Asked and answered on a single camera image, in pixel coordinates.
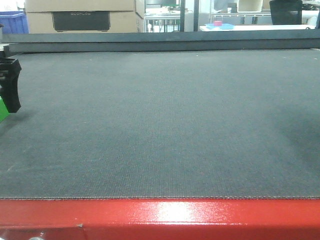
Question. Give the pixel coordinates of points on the black conveyor belt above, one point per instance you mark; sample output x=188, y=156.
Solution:
x=203, y=124

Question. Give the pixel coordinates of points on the red cylinder on tray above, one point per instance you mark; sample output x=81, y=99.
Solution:
x=217, y=23

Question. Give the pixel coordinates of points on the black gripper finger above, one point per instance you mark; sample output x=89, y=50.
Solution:
x=9, y=74

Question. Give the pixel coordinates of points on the dark grey conveyor rail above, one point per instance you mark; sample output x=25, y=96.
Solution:
x=280, y=39

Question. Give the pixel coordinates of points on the white background table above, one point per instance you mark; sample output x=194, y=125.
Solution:
x=265, y=27

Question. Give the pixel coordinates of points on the cardboard box with black label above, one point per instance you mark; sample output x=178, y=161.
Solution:
x=85, y=16

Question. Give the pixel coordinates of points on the blue tray on table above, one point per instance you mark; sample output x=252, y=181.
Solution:
x=223, y=26

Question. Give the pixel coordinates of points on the green two-stud toy block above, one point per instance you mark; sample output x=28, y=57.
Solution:
x=4, y=113

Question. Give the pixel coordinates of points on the silver bolt head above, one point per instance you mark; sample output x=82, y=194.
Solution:
x=36, y=238

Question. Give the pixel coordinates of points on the red conveyor frame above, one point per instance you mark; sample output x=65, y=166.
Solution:
x=161, y=219

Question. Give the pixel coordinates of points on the black office chair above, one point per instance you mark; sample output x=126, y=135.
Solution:
x=286, y=12

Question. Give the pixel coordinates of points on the blue plastic crate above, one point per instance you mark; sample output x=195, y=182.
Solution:
x=14, y=22

